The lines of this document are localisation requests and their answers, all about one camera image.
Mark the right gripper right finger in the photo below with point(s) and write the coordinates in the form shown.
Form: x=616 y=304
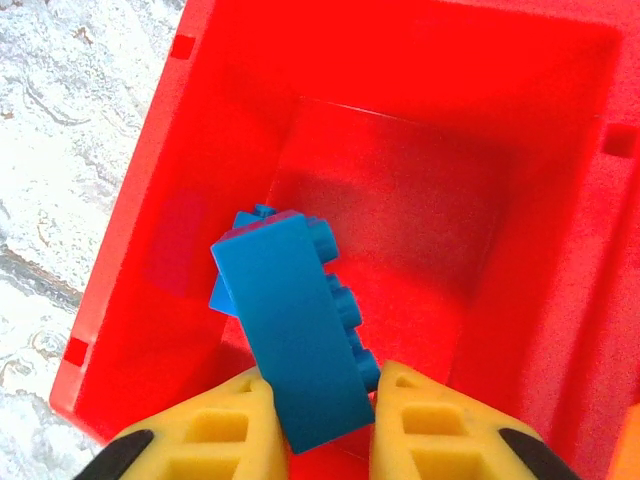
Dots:
x=435 y=440

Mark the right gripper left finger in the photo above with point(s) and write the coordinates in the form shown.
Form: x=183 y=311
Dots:
x=220 y=440

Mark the blue lego brick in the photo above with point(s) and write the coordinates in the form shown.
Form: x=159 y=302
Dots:
x=295 y=330
x=222 y=300

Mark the orange lego brick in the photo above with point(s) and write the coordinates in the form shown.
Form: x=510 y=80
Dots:
x=627 y=445

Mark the red plastic bin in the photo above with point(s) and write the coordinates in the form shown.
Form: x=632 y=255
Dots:
x=631 y=350
x=400 y=150

